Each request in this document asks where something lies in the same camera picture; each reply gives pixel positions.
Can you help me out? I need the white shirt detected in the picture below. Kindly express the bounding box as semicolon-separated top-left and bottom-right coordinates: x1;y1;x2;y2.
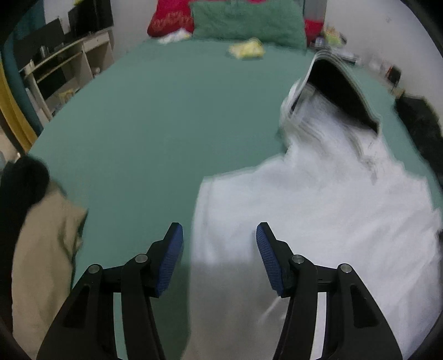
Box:
183;51;442;359

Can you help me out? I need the black clothes pile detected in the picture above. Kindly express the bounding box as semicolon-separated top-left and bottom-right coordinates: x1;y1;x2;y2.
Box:
395;94;442;172

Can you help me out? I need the beige folded garment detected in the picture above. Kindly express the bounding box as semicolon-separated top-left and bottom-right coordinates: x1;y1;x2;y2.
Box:
11;181;87;359

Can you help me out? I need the black folded garment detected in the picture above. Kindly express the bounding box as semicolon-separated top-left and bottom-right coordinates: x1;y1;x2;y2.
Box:
1;156;50;329

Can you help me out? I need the green bed sheet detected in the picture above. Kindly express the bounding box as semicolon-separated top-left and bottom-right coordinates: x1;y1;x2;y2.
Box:
27;37;437;360

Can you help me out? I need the beige wooden shelf unit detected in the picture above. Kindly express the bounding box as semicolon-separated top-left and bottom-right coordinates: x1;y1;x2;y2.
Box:
20;27;114;124

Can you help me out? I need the small dark box on floor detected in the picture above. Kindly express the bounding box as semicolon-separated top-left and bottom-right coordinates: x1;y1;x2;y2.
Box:
384;65;402;87

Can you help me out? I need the white paper packet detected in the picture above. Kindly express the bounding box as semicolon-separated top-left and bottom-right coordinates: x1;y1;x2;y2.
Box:
158;29;192;45

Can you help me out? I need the green pillow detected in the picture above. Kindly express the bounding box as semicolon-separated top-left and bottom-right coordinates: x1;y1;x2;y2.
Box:
189;1;307;50

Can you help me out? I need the red pillow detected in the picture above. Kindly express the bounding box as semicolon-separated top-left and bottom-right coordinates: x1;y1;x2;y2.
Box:
147;0;194;37

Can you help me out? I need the books stack by wall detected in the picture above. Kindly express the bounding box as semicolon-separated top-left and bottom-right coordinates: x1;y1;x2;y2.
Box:
309;27;360;65

